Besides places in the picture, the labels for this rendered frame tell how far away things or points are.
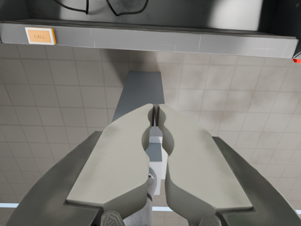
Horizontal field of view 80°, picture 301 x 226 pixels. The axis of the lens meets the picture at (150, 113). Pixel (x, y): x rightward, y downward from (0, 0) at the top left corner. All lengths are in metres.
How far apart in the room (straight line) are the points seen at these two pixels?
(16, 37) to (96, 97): 1.13
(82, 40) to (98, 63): 1.03
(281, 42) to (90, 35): 0.39
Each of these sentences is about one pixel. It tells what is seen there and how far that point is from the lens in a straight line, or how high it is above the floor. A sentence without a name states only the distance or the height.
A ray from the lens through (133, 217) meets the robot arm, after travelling 0.56.
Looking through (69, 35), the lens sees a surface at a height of 0.95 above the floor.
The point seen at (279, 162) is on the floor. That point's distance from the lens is 2.33.
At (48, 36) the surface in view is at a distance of 0.44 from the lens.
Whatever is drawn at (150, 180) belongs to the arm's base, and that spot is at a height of 0.94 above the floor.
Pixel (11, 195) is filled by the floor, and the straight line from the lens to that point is 2.89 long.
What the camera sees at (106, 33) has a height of 0.95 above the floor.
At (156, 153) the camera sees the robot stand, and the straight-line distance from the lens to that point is 0.67.
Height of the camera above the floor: 1.35
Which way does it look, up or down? 60 degrees down
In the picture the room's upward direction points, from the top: 179 degrees counter-clockwise
